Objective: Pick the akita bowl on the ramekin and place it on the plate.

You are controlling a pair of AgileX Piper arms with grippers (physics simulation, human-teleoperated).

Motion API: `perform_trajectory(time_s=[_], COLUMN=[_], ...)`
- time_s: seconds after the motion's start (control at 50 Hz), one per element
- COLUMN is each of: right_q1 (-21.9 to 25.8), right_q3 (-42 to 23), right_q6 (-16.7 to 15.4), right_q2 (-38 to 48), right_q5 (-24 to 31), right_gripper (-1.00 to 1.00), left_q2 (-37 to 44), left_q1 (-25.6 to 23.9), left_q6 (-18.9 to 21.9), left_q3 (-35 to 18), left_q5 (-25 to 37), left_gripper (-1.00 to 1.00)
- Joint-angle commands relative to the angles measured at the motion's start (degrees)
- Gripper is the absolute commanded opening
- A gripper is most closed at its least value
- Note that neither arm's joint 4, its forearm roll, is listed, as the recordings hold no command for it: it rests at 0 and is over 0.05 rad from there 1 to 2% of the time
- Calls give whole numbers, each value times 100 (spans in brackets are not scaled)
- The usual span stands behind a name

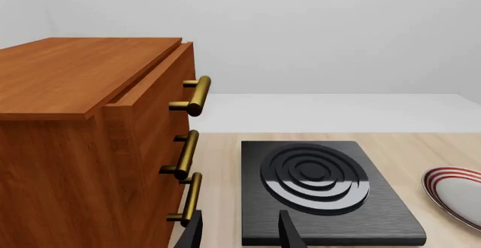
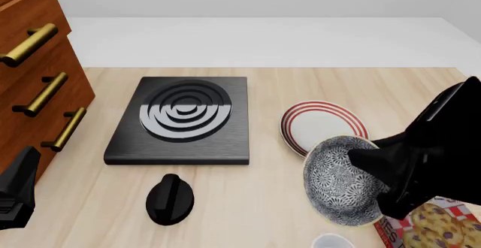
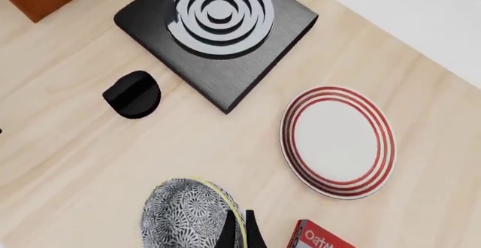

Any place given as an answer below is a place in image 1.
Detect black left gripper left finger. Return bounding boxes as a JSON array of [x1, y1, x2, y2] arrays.
[[175, 210, 204, 248]]

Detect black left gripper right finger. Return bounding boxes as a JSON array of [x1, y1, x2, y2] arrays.
[[277, 210, 307, 248]]

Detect flat black stove plate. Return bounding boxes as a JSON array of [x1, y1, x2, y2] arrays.
[[240, 140, 428, 247]]

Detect white plate with red rings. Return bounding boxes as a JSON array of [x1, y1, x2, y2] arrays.
[[421, 165, 481, 232]]

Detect wooden drawer with gap above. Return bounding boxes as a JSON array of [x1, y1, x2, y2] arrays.
[[102, 41, 198, 248]]

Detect brown wooden cabinet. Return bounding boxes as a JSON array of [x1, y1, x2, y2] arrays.
[[0, 36, 198, 248]]

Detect brass drawer handle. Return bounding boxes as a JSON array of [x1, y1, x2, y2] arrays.
[[159, 129, 201, 181], [168, 74, 212, 117], [165, 171, 204, 228]]

